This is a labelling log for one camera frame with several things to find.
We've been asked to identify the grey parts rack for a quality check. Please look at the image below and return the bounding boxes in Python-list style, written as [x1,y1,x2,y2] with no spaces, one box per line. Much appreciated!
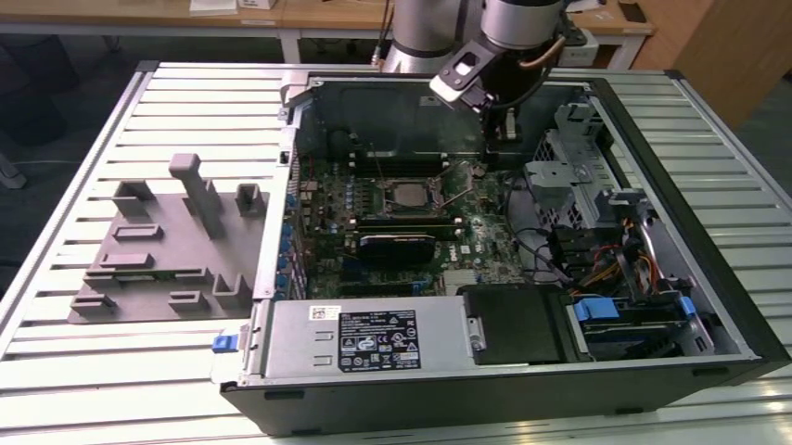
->
[66,152,271,325]

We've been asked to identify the silver drive cage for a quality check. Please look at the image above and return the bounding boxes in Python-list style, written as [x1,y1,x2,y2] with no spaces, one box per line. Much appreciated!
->
[521,102,652,229]

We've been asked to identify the wire locking lever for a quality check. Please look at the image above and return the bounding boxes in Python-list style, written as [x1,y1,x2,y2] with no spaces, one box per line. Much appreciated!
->
[442,177,493,209]
[366,142,393,183]

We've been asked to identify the coloured power wires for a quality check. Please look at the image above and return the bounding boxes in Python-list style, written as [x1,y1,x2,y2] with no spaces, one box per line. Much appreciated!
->
[572,220,661,298]

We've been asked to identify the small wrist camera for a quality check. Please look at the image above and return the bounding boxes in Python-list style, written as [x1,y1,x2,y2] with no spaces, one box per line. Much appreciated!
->
[560,26,600,60]

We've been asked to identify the black plastic shroud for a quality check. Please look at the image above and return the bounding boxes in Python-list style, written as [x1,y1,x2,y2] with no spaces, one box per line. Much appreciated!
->
[461,284,581,366]

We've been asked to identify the black open PC case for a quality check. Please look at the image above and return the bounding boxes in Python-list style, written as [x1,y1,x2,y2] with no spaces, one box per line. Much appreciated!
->
[213,62,792,438]

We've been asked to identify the CPU socket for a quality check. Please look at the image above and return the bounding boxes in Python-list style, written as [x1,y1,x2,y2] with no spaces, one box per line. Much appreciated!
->
[381,177,450,219]

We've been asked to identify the silver power supply unit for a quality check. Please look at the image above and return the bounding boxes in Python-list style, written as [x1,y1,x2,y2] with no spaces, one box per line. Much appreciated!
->
[245,296,482,377]

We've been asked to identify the blue disk carrier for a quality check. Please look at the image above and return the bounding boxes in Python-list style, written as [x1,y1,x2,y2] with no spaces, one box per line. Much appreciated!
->
[572,299,621,322]

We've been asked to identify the black expansion slot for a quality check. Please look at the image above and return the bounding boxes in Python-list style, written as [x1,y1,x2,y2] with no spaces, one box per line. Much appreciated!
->
[340,281,413,299]

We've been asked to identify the black cable bundle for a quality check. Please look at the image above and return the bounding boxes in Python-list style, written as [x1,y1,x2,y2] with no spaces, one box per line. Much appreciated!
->
[501,169,568,284]

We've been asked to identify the silver CPU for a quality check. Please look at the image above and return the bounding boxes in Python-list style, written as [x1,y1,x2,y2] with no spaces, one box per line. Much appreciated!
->
[393,183,438,209]

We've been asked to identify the wooden cabinet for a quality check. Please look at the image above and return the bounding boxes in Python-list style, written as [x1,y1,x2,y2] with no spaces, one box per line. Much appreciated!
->
[633,0,792,127]

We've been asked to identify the green motherboard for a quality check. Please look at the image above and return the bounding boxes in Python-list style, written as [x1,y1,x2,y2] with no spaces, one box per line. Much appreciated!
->
[290,155,559,300]

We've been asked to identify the grey metal foot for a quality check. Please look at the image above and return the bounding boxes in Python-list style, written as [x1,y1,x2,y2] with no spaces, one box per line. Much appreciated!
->
[0,151,27,189]

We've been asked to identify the black graphics card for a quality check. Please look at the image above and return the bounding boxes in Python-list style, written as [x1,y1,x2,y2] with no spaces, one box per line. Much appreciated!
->
[357,233,438,267]

